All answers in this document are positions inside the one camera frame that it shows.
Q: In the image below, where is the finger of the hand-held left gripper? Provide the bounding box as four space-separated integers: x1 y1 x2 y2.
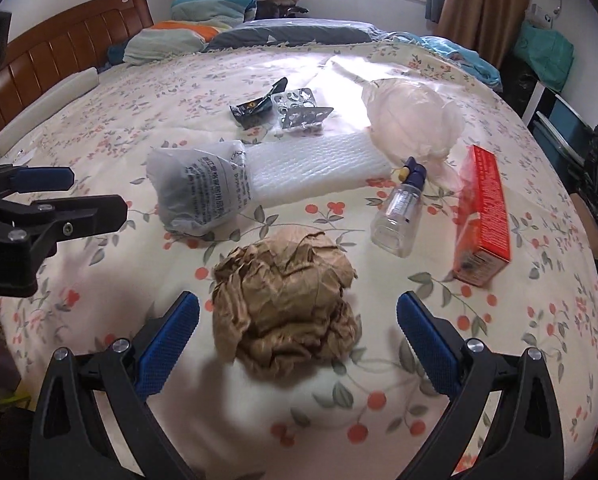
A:
0 165 76 201
0 194 128 267

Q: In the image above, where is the brown paper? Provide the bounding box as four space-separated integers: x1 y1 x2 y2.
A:
211 226 362 381

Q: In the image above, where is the translucent plastic bag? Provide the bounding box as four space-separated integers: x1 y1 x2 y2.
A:
361 80 467 193

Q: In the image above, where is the grey printed plastic bag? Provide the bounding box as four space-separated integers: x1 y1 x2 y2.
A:
146 140 254 235

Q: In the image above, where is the black and white cabinet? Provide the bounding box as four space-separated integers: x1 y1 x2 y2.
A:
501 55 548 128

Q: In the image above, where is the floral bedspread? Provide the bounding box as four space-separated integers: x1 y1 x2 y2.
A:
0 40 598 480

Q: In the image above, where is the grey-blue pillow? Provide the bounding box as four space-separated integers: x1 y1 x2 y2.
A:
204 19 380 53

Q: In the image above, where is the red carton box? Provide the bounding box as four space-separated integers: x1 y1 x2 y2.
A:
451 144 512 288

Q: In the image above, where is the wooden headboard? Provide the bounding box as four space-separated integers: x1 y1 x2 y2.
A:
0 0 155 161

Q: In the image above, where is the white headboard cushion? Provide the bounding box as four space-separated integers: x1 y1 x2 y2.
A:
0 66 102 158

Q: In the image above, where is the orange and green pillow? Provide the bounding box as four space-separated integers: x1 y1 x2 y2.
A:
122 21 220 66

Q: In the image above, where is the white bubble wrap sheet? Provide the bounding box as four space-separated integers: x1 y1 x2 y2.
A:
244 132 392 207

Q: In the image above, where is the teal tote bag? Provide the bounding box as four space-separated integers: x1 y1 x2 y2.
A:
511 20 574 93

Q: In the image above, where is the blue plastic storage box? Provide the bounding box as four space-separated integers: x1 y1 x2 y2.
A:
529 110 582 181
549 92 596 137

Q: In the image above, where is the dark clothes pile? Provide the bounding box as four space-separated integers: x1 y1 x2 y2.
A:
254 0 310 23

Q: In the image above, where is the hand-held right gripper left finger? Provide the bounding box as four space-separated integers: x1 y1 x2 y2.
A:
29 290 200 480

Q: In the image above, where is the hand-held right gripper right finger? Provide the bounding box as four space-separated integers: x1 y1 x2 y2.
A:
396 290 572 480

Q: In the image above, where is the silver blister pack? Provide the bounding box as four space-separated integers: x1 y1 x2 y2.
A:
279 105 335 134
271 88 316 111

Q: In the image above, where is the folded teal and white blanket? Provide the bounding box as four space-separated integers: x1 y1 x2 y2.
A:
171 0 257 28

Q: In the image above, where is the black snack wrapper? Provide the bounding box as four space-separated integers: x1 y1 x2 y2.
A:
229 77 290 128

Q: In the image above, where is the brown curtain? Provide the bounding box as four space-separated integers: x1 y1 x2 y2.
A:
436 0 517 58

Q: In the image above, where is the clear bottle with blue cap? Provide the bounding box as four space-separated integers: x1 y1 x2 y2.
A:
370 156 428 260

